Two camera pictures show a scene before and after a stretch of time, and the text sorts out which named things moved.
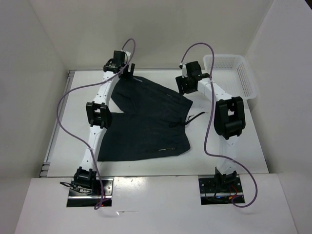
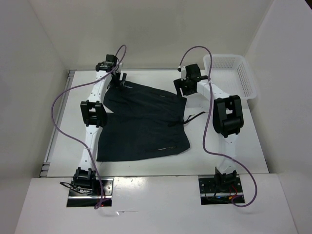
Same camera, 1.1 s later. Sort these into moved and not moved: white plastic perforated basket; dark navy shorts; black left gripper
Moved: black left gripper
Not moved: dark navy shorts; white plastic perforated basket
